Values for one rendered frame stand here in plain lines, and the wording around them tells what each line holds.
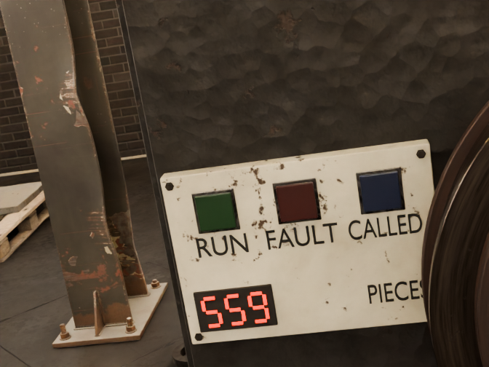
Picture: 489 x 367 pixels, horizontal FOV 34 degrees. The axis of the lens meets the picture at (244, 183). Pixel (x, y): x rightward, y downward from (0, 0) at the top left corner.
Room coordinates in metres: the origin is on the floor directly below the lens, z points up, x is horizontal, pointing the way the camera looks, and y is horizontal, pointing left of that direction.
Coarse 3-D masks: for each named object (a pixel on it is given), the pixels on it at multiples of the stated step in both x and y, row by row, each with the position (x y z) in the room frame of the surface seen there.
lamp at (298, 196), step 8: (296, 184) 0.75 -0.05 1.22; (304, 184) 0.74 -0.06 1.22; (312, 184) 0.74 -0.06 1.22; (280, 192) 0.75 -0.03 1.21; (288, 192) 0.75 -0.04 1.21; (296, 192) 0.75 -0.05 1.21; (304, 192) 0.74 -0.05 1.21; (312, 192) 0.74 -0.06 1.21; (280, 200) 0.75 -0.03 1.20; (288, 200) 0.75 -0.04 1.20; (296, 200) 0.75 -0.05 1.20; (304, 200) 0.74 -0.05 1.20; (312, 200) 0.74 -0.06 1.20; (280, 208) 0.75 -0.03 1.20; (288, 208) 0.75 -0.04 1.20; (296, 208) 0.75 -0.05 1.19; (304, 208) 0.74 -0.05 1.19; (312, 208) 0.74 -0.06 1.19; (280, 216) 0.75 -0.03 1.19; (288, 216) 0.75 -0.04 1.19; (296, 216) 0.75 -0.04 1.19; (304, 216) 0.74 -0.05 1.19; (312, 216) 0.74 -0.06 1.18
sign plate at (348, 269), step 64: (192, 192) 0.77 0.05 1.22; (256, 192) 0.76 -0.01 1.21; (320, 192) 0.75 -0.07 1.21; (192, 256) 0.77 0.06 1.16; (256, 256) 0.76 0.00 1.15; (320, 256) 0.75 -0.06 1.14; (384, 256) 0.74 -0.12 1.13; (192, 320) 0.77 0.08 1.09; (320, 320) 0.75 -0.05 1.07; (384, 320) 0.74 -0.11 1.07
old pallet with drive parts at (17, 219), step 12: (36, 204) 5.27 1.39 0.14; (0, 216) 5.11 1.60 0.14; (12, 216) 5.04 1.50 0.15; (24, 216) 5.02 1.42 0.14; (36, 216) 5.22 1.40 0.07; (48, 216) 5.42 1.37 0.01; (0, 228) 4.81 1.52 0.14; (12, 228) 4.81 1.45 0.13; (24, 228) 5.10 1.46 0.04; (36, 228) 5.17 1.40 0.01; (0, 240) 4.60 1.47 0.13; (12, 240) 4.92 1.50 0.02; (24, 240) 4.93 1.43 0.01; (0, 252) 4.58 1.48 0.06; (12, 252) 4.73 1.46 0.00
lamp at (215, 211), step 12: (228, 192) 0.76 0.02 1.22; (204, 204) 0.76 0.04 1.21; (216, 204) 0.76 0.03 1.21; (228, 204) 0.76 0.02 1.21; (204, 216) 0.76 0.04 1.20; (216, 216) 0.76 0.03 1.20; (228, 216) 0.76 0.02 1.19; (204, 228) 0.76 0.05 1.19; (216, 228) 0.76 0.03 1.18; (228, 228) 0.76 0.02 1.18
